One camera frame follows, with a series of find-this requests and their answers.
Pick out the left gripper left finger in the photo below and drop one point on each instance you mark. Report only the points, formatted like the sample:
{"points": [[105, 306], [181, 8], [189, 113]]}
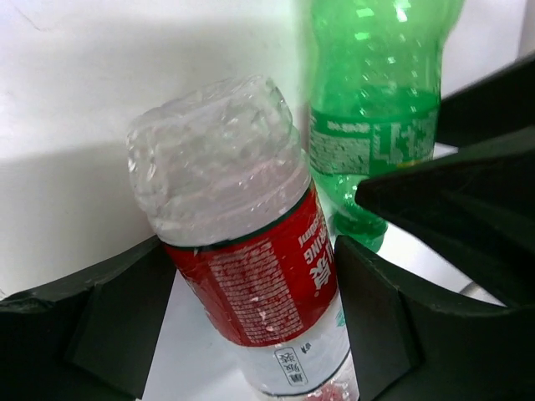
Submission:
{"points": [[90, 335]]}

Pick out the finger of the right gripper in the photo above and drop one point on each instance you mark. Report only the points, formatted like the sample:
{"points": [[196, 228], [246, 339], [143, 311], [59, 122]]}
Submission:
{"points": [[500, 103], [475, 212]]}

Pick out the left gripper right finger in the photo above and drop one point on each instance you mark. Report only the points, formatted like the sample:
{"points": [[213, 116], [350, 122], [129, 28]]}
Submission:
{"points": [[414, 340]]}

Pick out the green bottle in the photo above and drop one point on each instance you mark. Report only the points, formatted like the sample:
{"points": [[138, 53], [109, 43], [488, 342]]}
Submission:
{"points": [[375, 98]]}

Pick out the red label red cap bottle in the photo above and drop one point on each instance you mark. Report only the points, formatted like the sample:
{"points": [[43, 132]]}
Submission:
{"points": [[224, 181]]}

